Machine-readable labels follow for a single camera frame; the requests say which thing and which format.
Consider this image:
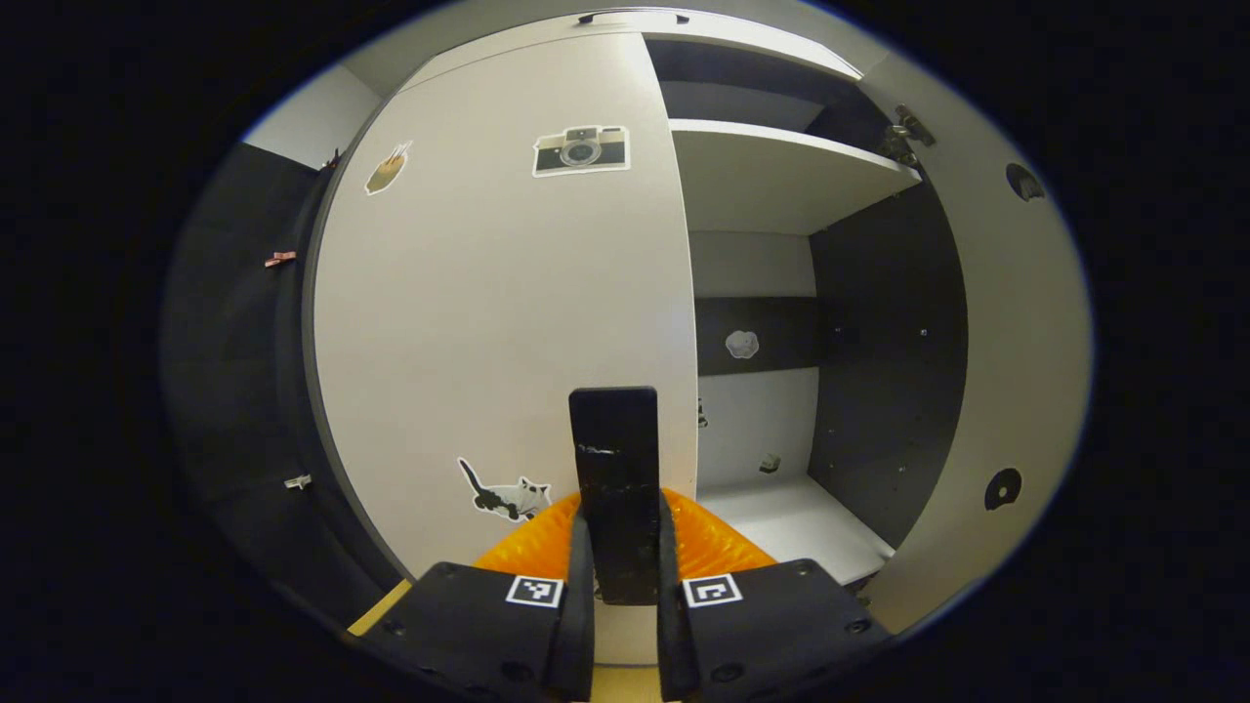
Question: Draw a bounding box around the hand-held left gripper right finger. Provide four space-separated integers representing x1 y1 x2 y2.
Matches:
654 488 895 703

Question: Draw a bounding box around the black door handle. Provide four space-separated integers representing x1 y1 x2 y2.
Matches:
569 387 663 606

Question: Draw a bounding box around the beige cabinet door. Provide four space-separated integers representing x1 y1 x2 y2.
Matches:
311 32 700 665
864 49 1095 636

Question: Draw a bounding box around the metal door hinge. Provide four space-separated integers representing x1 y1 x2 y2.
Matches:
879 105 937 162

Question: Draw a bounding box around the beige cabinet drawer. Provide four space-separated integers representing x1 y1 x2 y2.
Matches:
396 12 865 94

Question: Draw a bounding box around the black backdrop cloth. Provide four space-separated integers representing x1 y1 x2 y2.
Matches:
161 142 411 626

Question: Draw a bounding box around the beige double-door shoe cabinet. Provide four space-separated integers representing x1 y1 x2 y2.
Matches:
311 8 978 606

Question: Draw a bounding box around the white cabinet shelf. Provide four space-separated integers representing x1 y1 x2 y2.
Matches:
670 119 924 235

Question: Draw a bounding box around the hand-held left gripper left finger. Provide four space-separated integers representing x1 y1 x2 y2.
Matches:
347 491 597 702

